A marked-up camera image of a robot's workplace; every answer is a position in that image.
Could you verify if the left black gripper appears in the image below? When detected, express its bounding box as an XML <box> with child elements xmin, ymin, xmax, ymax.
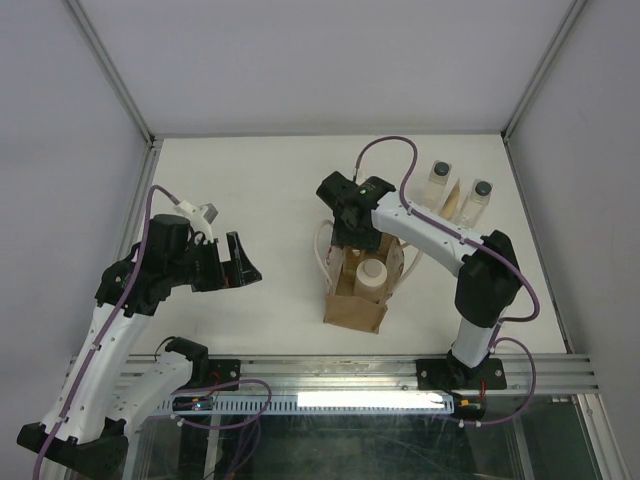
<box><xmin>168</xmin><ymin>231</ymin><xmax>261</xmax><ymax>292</ymax></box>

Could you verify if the beige squeeze tube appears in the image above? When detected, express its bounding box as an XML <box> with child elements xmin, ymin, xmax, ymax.
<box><xmin>439</xmin><ymin>180</ymin><xmax>461</xmax><ymax>221</ymax></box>

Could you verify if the clear square bottle front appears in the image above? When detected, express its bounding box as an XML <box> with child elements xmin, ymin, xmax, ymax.
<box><xmin>422</xmin><ymin>160</ymin><xmax>451</xmax><ymax>210</ymax></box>

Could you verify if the clear square bottle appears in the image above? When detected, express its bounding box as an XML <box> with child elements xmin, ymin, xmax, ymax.
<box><xmin>456</xmin><ymin>179</ymin><xmax>493</xmax><ymax>229</ymax></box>
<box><xmin>422</xmin><ymin>160</ymin><xmax>451</xmax><ymax>210</ymax></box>

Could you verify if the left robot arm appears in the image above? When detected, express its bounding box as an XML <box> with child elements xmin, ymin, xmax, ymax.
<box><xmin>17</xmin><ymin>214</ymin><xmax>262</xmax><ymax>479</ymax></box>

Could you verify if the burlap canvas tote bag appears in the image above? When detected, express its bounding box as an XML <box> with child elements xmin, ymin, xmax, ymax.
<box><xmin>312</xmin><ymin>220</ymin><xmax>423</xmax><ymax>334</ymax></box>

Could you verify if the white round cap bottle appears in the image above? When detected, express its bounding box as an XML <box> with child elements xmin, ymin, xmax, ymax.
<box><xmin>354</xmin><ymin>258</ymin><xmax>387</xmax><ymax>303</ymax></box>

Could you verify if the small circuit board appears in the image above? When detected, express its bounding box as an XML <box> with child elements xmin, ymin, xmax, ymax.
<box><xmin>172</xmin><ymin>396</ymin><xmax>217</xmax><ymax>412</ymax></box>

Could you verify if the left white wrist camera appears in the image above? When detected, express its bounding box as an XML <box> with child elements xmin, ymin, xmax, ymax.
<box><xmin>174</xmin><ymin>200</ymin><xmax>218</xmax><ymax>237</ymax></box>

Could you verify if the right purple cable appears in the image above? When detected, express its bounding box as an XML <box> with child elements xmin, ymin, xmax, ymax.
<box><xmin>352</xmin><ymin>135</ymin><xmax>542</xmax><ymax>429</ymax></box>

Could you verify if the purple cable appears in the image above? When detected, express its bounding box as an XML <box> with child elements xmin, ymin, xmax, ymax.
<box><xmin>32</xmin><ymin>184</ymin><xmax>184</xmax><ymax>479</ymax></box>
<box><xmin>352</xmin><ymin>135</ymin><xmax>542</xmax><ymax>429</ymax></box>

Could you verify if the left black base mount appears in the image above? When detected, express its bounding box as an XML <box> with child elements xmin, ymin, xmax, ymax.
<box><xmin>203</xmin><ymin>358</ymin><xmax>241</xmax><ymax>395</ymax></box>

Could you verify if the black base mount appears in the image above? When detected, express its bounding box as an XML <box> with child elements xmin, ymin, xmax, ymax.
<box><xmin>415</xmin><ymin>357</ymin><xmax>507</xmax><ymax>391</ymax></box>
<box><xmin>203</xmin><ymin>358</ymin><xmax>241</xmax><ymax>395</ymax></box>

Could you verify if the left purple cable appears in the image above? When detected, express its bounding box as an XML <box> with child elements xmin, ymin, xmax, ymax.
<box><xmin>32</xmin><ymin>184</ymin><xmax>184</xmax><ymax>479</ymax></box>

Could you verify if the slotted cable duct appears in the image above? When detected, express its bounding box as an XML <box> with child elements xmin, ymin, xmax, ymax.
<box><xmin>153</xmin><ymin>390</ymin><xmax>454</xmax><ymax>416</ymax></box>

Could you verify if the left aluminium frame post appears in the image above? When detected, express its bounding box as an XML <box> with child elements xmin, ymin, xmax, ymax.
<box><xmin>66</xmin><ymin>0</ymin><xmax>154</xmax><ymax>146</ymax></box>

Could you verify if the aluminium frame post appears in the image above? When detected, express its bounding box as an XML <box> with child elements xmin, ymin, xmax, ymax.
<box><xmin>499</xmin><ymin>0</ymin><xmax>590</xmax><ymax>144</ymax></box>
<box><xmin>66</xmin><ymin>0</ymin><xmax>154</xmax><ymax>146</ymax></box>

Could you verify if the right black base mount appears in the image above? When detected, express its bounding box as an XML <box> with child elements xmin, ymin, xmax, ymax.
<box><xmin>415</xmin><ymin>357</ymin><xmax>507</xmax><ymax>391</ymax></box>

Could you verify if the aluminium mounting rail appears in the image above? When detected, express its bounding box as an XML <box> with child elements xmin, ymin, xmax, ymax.
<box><xmin>211</xmin><ymin>353</ymin><xmax>600</xmax><ymax>396</ymax></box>

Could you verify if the right aluminium frame post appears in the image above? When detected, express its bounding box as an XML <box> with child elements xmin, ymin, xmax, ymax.
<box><xmin>499</xmin><ymin>0</ymin><xmax>590</xmax><ymax>144</ymax></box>

